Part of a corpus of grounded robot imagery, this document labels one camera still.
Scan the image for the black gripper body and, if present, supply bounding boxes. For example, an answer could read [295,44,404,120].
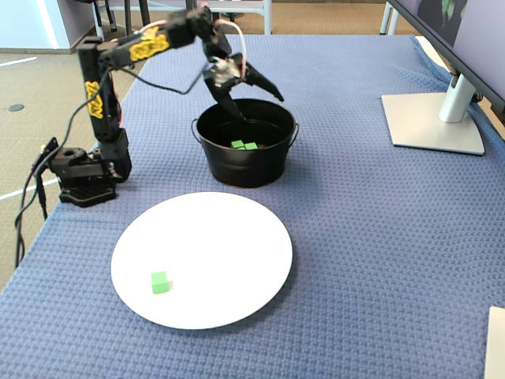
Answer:
[201,33,245,86]

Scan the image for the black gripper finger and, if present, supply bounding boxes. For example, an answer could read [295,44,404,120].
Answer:
[244,62,286,103]
[203,77,249,124]

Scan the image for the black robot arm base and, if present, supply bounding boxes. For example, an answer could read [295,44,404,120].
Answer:
[47,145,119,209]

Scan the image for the white round plate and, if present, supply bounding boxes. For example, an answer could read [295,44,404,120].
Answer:
[110,191,294,331]

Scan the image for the black metal bucket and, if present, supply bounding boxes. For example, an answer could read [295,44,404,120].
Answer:
[190,98,301,189]

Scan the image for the white metal table legs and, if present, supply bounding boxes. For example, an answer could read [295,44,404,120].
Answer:
[91,0,118,39]

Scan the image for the white metal table leg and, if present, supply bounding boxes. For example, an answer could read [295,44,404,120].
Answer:
[379,0,400,36]

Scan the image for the blue woven table cloth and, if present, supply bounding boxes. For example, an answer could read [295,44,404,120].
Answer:
[0,33,505,379]

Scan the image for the monitor with silver stand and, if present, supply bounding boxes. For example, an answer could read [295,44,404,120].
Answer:
[380,0,505,156]

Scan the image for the white flat panel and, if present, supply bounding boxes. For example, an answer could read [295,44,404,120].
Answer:
[484,306,505,379]

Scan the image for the black wrist camera board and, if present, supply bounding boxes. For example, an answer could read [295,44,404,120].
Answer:
[214,58,242,83]

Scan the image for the red white servo wire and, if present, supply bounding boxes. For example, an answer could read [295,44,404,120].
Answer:
[215,19,249,78]

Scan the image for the grey table with post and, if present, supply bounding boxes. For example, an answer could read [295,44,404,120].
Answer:
[106,0,274,36]

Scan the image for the black camera cable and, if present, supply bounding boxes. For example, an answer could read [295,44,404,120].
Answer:
[54,65,208,159]

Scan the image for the black metal table frame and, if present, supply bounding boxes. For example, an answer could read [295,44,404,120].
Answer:
[122,0,198,39]

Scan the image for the black base cable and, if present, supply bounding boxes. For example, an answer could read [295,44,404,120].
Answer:
[13,157,47,269]
[35,169,49,220]

